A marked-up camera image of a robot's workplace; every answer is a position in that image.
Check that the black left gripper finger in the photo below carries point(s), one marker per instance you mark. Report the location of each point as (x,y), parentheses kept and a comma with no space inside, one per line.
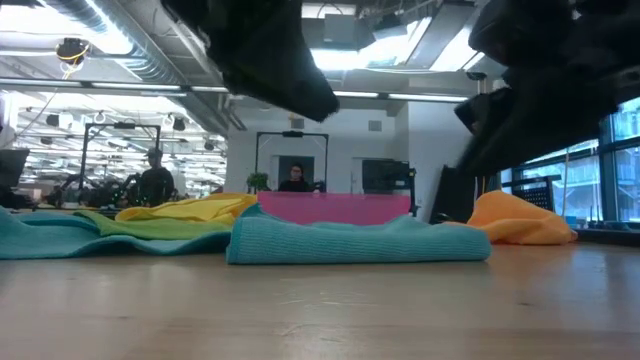
(295,90)

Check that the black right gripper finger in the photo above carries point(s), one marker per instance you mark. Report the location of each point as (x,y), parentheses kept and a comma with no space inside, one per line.
(530,125)

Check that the orange microfiber towel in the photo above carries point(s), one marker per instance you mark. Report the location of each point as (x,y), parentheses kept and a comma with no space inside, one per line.
(520,220)

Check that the red plastic basket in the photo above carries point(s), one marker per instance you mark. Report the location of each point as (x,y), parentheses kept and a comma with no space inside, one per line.
(340,207)

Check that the yellow microfiber towel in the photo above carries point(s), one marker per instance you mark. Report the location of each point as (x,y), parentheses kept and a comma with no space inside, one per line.
(190,210)

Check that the blue microfiber towel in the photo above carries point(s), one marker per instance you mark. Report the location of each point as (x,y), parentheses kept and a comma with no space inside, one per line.
(40,235)
(350,242)

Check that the green microfiber towel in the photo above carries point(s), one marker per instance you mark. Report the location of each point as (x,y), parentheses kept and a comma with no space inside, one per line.
(150,227)

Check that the black perforated rack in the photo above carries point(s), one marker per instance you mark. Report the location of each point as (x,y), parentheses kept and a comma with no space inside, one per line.
(537,197)

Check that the green potted plant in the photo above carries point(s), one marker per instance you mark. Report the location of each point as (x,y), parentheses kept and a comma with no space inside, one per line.
(257,180)

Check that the black leaning panel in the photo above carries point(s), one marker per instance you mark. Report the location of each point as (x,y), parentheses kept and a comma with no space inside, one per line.
(452,195)

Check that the black background robot arms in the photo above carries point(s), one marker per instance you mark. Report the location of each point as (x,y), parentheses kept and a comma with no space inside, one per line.
(100,192)

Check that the dark computer monitor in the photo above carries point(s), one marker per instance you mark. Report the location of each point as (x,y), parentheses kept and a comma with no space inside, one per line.
(12,167)

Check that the black robot rig frame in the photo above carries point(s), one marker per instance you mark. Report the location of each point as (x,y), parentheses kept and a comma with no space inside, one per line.
(292,133)
(120,125)

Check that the ceiling security camera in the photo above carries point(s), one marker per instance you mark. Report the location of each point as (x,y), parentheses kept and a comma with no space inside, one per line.
(476,76)

